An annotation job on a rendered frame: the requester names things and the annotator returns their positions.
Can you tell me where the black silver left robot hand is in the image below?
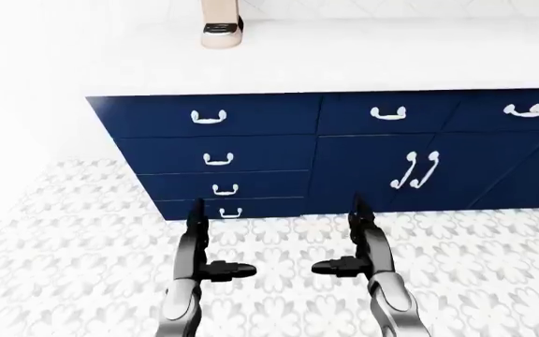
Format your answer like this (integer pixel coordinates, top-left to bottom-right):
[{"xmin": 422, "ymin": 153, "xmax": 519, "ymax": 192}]
[{"xmin": 173, "ymin": 198, "xmax": 258, "ymax": 284}]

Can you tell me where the wide navy drawer front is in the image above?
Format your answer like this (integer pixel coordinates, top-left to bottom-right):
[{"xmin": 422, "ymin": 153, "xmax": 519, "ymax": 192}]
[{"xmin": 86, "ymin": 93, "xmax": 323, "ymax": 140}]

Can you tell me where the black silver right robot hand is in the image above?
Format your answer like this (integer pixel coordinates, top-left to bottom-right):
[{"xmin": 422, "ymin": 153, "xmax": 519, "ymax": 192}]
[{"xmin": 311, "ymin": 191, "xmax": 396, "ymax": 280}]

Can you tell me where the white door pull handle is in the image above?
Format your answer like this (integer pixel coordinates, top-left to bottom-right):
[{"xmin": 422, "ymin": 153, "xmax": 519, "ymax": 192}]
[
  {"xmin": 408, "ymin": 150, "xmax": 441, "ymax": 188},
  {"xmin": 389, "ymin": 151, "xmax": 418, "ymax": 189}
]

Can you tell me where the navy cabinet door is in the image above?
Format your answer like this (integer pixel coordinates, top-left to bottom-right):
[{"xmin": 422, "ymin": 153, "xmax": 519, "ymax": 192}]
[
  {"xmin": 387, "ymin": 129, "xmax": 539, "ymax": 212},
  {"xmin": 464, "ymin": 126, "xmax": 539, "ymax": 211},
  {"xmin": 303, "ymin": 132, "xmax": 442, "ymax": 213}
]

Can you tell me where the medium navy drawer front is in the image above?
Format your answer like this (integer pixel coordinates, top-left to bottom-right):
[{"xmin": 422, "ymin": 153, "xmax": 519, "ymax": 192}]
[{"xmin": 113, "ymin": 134, "xmax": 318, "ymax": 176}]

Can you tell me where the navy blue kitchen cabinet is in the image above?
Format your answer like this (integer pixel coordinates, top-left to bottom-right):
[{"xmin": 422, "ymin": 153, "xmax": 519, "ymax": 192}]
[{"xmin": 85, "ymin": 87, "xmax": 539, "ymax": 222}]

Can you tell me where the lowest navy drawer front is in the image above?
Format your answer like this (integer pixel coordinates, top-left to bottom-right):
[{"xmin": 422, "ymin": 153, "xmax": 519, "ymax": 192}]
[{"xmin": 153, "ymin": 197, "xmax": 306, "ymax": 222}]

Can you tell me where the small navy drawer front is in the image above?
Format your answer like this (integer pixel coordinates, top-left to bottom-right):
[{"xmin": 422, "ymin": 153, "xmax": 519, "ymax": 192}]
[{"xmin": 135, "ymin": 169, "xmax": 312, "ymax": 202}]

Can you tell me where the beige countertop appliance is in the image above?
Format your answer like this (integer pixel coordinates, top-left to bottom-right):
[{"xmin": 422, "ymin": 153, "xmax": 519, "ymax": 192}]
[{"xmin": 199, "ymin": 0, "xmax": 244, "ymax": 51}]

